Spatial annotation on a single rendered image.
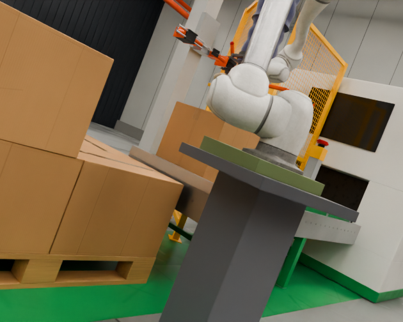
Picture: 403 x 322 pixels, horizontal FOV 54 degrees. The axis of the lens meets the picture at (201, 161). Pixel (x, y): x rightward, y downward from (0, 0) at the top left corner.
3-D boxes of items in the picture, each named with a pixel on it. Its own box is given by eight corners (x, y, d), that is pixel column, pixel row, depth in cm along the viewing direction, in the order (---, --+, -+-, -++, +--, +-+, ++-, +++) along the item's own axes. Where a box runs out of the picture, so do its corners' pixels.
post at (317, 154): (253, 303, 233) (317, 147, 229) (262, 309, 229) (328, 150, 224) (247, 303, 228) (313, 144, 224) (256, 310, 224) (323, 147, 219)
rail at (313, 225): (348, 242, 373) (355, 223, 372) (354, 245, 369) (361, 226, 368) (197, 220, 197) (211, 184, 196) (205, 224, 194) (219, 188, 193)
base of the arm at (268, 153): (310, 179, 147) (316, 165, 147) (273, 163, 134) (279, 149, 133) (276, 164, 161) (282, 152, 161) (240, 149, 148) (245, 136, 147)
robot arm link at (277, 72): (255, 83, 203) (270, 73, 210) (281, 89, 193) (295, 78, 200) (254, 64, 197) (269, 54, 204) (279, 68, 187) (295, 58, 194)
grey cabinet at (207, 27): (203, 56, 336) (216, 23, 335) (208, 57, 332) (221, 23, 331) (188, 46, 321) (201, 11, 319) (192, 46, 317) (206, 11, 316)
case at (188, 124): (211, 180, 279) (232, 128, 277) (256, 201, 253) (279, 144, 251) (151, 163, 233) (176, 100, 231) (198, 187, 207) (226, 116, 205)
